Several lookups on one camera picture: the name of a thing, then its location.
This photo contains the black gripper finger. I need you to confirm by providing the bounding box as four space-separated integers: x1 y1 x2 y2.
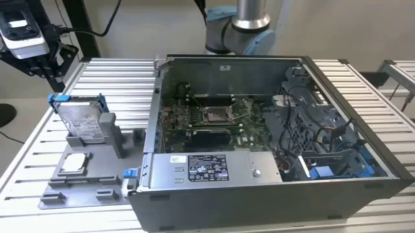
0 48 57 92
50 44 80 92

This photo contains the hard disk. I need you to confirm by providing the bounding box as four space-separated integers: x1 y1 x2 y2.
46 93 109 144

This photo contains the grey metal disk bay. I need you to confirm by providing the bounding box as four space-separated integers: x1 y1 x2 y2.
261 80 373 182

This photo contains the black round chair base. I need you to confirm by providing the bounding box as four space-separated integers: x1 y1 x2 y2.
0 103 17 128

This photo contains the silver CPU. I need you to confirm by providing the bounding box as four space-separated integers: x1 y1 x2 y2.
61 153 88 173

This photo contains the grey parts rack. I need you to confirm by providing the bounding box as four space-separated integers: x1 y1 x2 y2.
37 112 146 210

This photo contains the CPU socket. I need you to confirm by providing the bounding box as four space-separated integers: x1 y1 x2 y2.
202 106 232 123

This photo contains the silver power supply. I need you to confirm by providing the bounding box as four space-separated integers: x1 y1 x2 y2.
149 151 281 189

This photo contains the black graphics card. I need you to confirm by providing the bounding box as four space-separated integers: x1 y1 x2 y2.
190 128 232 149

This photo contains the metal socket cover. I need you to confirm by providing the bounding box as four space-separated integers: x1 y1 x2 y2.
226 99 254 120

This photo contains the green motherboard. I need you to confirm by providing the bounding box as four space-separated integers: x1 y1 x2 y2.
160 96 276 154

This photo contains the black open PC case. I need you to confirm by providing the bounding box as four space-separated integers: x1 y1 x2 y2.
128 53 411 233

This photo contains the metal slat side table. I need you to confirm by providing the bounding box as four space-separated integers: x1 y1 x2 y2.
377 59 415 98

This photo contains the black frame post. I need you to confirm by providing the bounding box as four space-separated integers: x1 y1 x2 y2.
62 0 100 58

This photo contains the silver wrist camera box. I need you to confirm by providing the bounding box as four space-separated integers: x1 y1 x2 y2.
0 4 50 60

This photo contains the black camera cable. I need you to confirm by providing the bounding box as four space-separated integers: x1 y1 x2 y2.
57 0 122 37

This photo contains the black floor cable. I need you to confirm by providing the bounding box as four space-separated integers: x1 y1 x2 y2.
0 131 25 145

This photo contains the thin wire locking lever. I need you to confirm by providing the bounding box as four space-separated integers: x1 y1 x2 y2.
186 93 205 109

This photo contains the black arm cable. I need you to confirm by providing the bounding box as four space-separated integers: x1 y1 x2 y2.
193 0 208 19

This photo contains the black looped wire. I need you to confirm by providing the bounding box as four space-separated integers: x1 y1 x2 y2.
278 85 324 156

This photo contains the black connector wire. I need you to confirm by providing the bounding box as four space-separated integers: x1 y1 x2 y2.
332 117 355 139

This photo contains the blue plastic bay bracket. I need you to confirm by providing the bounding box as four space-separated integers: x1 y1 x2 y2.
309 166 335 180

